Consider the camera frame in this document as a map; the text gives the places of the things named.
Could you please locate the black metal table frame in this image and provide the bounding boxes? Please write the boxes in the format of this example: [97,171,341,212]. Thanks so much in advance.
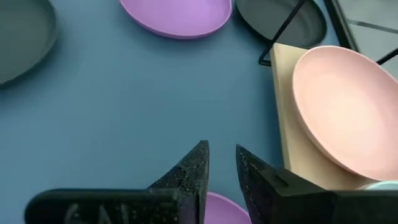
[322,0,360,53]

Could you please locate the purple plate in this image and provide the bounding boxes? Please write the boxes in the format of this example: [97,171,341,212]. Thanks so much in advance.
[119,0,233,40]
[203,192,252,224]

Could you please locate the pink plate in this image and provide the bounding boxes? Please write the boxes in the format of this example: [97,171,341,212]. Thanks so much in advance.
[292,45,398,182]

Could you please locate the dark grey plate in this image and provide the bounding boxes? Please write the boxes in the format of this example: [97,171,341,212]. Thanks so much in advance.
[0,0,58,86]
[234,0,328,50]

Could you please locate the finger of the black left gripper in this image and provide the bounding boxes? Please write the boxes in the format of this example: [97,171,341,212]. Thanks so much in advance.
[24,139,210,224]
[235,144,398,224]

